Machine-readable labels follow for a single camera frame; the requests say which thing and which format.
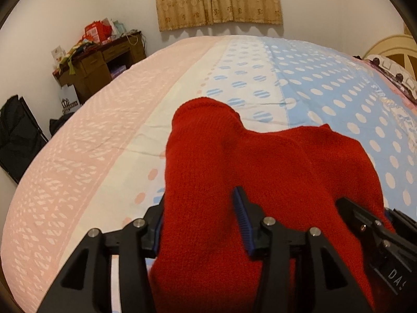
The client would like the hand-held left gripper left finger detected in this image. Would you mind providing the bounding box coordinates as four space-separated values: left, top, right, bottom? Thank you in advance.
37 198 167 313

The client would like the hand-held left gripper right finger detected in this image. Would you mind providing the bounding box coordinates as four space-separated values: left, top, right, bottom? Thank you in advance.
232 186 373 313

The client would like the cream wooden headboard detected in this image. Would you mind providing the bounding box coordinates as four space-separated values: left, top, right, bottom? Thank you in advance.
363 23 417 82

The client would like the black folded bag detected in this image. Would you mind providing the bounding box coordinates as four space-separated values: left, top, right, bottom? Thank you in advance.
0 94 49 185

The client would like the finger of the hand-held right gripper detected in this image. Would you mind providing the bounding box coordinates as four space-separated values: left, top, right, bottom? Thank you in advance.
335 197 396 255
384 207 417 235

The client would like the beige patterned curtain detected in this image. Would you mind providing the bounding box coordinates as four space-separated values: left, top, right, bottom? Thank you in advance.
153 0 283 32

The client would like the red gift bag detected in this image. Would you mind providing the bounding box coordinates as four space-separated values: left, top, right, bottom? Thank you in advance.
84 20 113 45

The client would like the white printed box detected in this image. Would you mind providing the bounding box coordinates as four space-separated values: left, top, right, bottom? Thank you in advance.
51 45 68 71

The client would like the dark wooden desk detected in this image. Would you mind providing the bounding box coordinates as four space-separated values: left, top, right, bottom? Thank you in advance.
53 31 146 105

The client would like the pale teal bag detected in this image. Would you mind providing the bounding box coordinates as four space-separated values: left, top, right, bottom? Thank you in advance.
112 19 127 37

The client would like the pink and blue dotted bedsheet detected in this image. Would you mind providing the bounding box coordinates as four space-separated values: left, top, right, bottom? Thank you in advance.
0 35 417 313

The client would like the red knitted sweater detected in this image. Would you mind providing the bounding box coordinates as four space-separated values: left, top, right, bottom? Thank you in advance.
148 97 396 313

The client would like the colourful cloth pile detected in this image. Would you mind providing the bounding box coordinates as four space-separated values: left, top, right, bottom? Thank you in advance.
61 38 100 76

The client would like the white paper bag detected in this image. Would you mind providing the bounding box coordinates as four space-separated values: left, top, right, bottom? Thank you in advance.
59 85 81 115

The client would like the dark floor bag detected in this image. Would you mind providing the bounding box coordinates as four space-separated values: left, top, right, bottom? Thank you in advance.
50 112 77 136

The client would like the white patterned pillow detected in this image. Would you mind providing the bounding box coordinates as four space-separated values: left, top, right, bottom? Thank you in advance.
365 55 417 105

